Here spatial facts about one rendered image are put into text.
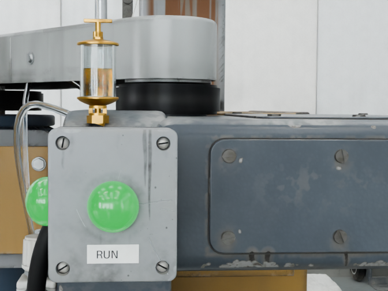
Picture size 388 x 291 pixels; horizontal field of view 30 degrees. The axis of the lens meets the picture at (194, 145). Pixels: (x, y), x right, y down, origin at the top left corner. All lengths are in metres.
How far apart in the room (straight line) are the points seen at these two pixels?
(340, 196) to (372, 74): 5.48
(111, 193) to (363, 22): 5.60
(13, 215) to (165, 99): 0.34
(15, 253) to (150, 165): 0.47
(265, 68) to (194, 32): 5.16
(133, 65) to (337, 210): 0.21
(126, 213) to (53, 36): 0.32
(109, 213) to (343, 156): 0.17
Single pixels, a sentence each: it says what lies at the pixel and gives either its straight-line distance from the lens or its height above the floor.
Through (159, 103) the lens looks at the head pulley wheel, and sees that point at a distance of 0.58.
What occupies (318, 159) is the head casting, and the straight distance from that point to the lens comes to 0.49.
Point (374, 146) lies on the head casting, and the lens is 0.50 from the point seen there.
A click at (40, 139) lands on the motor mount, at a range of 0.86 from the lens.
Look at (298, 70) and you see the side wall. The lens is 5.80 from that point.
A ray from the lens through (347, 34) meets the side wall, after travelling 5.92.
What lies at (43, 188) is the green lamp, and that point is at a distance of 0.44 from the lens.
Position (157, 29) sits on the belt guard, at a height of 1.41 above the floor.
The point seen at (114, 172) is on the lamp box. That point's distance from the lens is 0.42.
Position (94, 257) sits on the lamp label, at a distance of 0.43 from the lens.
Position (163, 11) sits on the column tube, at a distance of 0.97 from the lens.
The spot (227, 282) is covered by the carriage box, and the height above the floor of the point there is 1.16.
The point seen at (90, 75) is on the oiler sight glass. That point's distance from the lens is 0.49.
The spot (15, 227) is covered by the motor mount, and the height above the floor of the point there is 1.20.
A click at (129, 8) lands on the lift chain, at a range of 1.03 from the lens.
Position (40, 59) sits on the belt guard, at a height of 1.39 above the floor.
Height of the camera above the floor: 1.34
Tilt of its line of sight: 3 degrees down
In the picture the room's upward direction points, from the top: straight up
